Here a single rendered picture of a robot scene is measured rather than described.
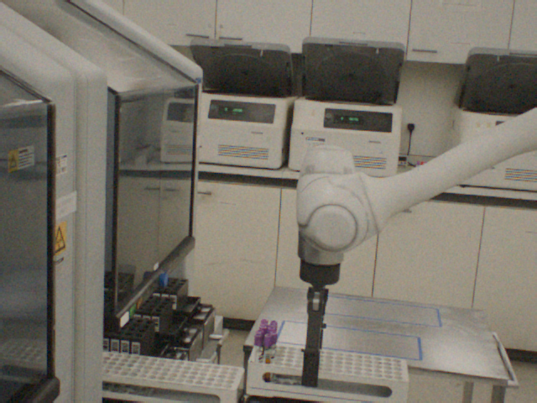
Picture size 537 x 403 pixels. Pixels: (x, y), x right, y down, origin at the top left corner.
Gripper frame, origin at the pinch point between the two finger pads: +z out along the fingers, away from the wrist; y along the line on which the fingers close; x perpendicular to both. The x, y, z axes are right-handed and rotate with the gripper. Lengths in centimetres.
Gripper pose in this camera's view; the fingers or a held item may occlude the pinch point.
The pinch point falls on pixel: (312, 362)
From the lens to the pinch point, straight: 138.0
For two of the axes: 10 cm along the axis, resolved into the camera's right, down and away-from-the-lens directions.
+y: 1.3, -2.0, 9.7
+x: -9.9, -0.9, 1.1
